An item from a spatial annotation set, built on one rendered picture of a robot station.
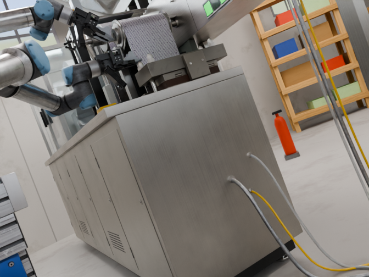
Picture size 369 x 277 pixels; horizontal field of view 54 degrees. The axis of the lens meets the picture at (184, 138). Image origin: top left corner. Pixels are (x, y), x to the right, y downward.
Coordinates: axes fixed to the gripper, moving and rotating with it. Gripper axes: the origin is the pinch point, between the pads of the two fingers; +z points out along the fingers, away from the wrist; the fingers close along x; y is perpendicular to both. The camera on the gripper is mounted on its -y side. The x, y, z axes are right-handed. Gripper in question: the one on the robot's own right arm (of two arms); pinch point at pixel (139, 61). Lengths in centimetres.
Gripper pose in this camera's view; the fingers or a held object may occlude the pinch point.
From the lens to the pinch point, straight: 173.8
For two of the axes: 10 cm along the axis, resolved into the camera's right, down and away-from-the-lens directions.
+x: -4.3, 1.4, 8.9
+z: 8.3, -3.3, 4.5
